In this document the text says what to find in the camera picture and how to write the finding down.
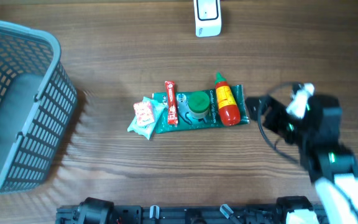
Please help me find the red sauce bottle green cap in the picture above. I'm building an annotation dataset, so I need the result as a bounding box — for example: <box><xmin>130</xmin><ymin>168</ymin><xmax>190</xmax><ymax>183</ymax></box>
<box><xmin>215</xmin><ymin>72</ymin><xmax>241</xmax><ymax>126</ymax></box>

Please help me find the green lid clear jar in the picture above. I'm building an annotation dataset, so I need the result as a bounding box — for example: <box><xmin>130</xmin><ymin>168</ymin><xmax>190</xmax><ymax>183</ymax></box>
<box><xmin>188</xmin><ymin>91</ymin><xmax>210</xmax><ymax>119</ymax></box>

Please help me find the green 3M gloves packet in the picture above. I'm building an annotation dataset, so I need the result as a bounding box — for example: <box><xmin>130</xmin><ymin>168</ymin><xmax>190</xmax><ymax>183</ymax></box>
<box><xmin>155</xmin><ymin>85</ymin><xmax>250</xmax><ymax>134</ymax></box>

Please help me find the red Nescafe coffee stick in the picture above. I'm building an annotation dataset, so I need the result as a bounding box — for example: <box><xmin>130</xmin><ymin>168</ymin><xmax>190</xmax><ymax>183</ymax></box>
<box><xmin>165</xmin><ymin>81</ymin><xmax>178</xmax><ymax>126</ymax></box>

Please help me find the white teal wipes packet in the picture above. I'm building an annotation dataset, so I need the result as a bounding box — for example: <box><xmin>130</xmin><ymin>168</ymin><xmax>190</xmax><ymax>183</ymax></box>
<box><xmin>127</xmin><ymin>96</ymin><xmax>166</xmax><ymax>140</ymax></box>

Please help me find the orange red tissue packet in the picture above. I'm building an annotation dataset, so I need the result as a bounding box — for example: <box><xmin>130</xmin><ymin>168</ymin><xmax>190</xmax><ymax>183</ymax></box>
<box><xmin>133</xmin><ymin>101</ymin><xmax>155</xmax><ymax>127</ymax></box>

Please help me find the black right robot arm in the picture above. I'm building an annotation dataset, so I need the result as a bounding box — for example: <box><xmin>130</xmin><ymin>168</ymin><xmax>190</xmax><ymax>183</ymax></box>
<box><xmin>245</xmin><ymin>94</ymin><xmax>358</xmax><ymax>223</ymax></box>

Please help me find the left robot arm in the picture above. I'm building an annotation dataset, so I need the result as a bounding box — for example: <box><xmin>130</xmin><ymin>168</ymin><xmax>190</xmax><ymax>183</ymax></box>
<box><xmin>77</xmin><ymin>197</ymin><xmax>114</xmax><ymax>224</ymax></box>

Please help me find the white barcode scanner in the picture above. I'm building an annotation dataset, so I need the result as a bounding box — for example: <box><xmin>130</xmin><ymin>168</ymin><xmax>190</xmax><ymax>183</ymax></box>
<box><xmin>193</xmin><ymin>0</ymin><xmax>222</xmax><ymax>37</ymax></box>

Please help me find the grey black plastic basket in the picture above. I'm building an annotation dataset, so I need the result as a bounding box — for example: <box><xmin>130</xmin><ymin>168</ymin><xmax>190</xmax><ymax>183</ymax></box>
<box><xmin>0</xmin><ymin>21</ymin><xmax>77</xmax><ymax>194</ymax></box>

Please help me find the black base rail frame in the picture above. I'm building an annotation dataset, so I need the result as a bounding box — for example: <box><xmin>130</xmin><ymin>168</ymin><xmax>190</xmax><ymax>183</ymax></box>
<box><xmin>55</xmin><ymin>196</ymin><xmax>329</xmax><ymax>224</ymax></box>

